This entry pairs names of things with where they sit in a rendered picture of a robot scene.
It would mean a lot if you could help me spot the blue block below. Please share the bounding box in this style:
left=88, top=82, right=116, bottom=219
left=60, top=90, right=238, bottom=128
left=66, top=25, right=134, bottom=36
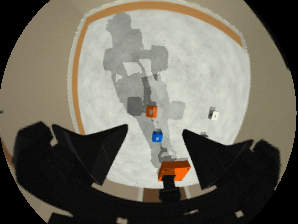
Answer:
left=153, top=131, right=162, bottom=143

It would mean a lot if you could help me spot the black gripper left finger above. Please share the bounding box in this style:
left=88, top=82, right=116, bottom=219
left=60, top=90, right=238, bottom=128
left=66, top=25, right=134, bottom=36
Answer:
left=51, top=124, right=129, bottom=186

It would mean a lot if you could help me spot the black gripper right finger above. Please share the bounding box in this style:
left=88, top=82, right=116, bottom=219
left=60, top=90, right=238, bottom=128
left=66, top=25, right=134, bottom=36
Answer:
left=182, top=129, right=254, bottom=190

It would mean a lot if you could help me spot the white block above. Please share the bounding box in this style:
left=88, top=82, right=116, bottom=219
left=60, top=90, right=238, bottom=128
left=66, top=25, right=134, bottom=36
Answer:
left=208, top=111, right=220, bottom=120

